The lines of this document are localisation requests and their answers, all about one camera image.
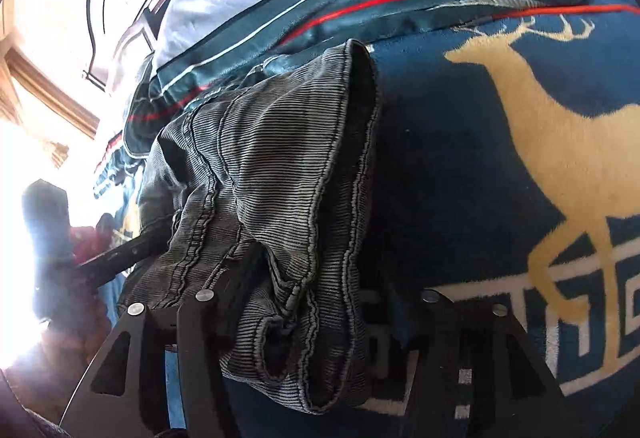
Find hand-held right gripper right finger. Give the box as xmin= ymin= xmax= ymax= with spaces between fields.
xmin=362 ymin=288 xmax=572 ymax=438

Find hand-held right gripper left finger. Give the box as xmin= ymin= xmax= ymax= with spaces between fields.
xmin=60 ymin=248 xmax=266 ymax=438

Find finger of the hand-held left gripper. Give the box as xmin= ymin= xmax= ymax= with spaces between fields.
xmin=75 ymin=235 xmax=166 ymax=290

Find grey corduroy pants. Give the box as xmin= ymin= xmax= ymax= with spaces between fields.
xmin=117 ymin=38 xmax=383 ymax=416

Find red cloth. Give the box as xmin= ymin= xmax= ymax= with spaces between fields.
xmin=67 ymin=213 xmax=117 ymax=265

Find blue deer printed blanket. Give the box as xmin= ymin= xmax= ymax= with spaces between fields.
xmin=92 ymin=0 xmax=640 ymax=438

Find wooden window frame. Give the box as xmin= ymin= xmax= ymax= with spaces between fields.
xmin=0 ymin=43 xmax=101 ymax=169

